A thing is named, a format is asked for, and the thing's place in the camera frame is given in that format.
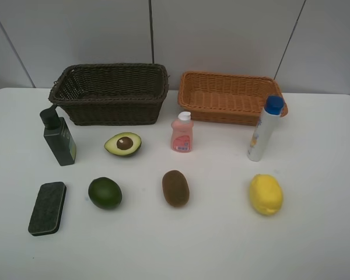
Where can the dark green lime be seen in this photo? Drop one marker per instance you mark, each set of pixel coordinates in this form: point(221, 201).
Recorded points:
point(105, 193)

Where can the black felt eraser block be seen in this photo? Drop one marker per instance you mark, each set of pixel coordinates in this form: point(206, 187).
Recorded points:
point(46, 216)

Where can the white bottle blue cap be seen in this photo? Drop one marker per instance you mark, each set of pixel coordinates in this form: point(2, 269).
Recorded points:
point(267, 122)

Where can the pink lotion bottle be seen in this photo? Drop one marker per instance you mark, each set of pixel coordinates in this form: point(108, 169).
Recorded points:
point(182, 135)

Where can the halved avocado with pit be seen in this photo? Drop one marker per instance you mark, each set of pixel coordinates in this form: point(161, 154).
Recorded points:
point(123, 144)

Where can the yellow lemon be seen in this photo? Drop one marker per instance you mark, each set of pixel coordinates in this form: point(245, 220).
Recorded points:
point(265, 194)

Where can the orange wicker basket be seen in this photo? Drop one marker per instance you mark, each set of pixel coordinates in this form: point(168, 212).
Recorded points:
point(224, 98)

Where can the dark green pump bottle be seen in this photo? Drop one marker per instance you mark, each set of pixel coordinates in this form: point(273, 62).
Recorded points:
point(58, 136)

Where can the dark brown wicker basket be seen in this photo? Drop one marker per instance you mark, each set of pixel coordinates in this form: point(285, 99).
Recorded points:
point(118, 94)

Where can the brown kiwi fruit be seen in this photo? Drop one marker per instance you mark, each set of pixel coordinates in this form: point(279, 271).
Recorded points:
point(175, 188)

